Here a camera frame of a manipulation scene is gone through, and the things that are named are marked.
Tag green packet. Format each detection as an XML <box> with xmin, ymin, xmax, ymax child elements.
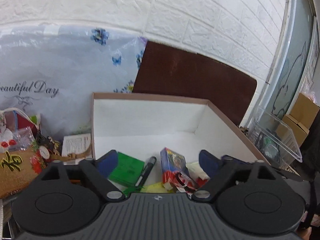
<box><xmin>108</xmin><ymin>152</ymin><xmax>144</xmax><ymax>187</ymax></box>

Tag black pen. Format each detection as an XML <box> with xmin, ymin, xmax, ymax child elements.
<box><xmin>135</xmin><ymin>156</ymin><xmax>157</xmax><ymax>188</ymax></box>

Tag blue red card box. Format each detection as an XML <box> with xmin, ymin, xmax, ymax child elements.
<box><xmin>160</xmin><ymin>147</ymin><xmax>197</xmax><ymax>193</ymax></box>

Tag brown insole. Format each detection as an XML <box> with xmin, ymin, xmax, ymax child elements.
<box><xmin>0</xmin><ymin>127</ymin><xmax>51</xmax><ymax>199</ymax></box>

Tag orange white booklet box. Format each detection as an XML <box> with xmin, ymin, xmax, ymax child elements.
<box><xmin>61</xmin><ymin>133</ymin><xmax>92</xmax><ymax>160</ymax></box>

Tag yellow packet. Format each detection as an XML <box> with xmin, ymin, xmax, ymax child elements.
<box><xmin>140</xmin><ymin>182</ymin><xmax>175</xmax><ymax>193</ymax></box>

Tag tan cardboard storage box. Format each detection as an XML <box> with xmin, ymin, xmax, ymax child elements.
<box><xmin>90</xmin><ymin>92</ymin><xmax>270</xmax><ymax>196</ymax></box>

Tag clear plastic container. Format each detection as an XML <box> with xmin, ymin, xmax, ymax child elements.
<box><xmin>248</xmin><ymin>107</ymin><xmax>302</xmax><ymax>170</ymax></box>

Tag cardboard boxes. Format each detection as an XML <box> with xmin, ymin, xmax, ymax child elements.
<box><xmin>282</xmin><ymin>93</ymin><xmax>319</xmax><ymax>147</ymax></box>

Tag floral plastic bag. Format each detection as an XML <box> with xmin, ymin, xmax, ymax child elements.
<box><xmin>1</xmin><ymin>25</ymin><xmax>147</xmax><ymax>139</ymax></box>

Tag dark brown wooden board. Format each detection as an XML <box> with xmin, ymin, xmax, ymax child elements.
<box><xmin>133</xmin><ymin>41</ymin><xmax>257</xmax><ymax>126</ymax></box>

